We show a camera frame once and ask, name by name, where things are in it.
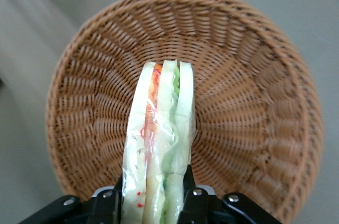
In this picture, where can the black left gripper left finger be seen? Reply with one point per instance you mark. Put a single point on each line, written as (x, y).
(103, 208)

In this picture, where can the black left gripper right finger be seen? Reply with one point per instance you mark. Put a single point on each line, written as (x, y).
(198, 208)

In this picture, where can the triangle sandwich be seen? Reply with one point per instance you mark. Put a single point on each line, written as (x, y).
(159, 142)

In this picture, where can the round shallow wicker basket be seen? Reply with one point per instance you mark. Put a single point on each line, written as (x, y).
(238, 75)

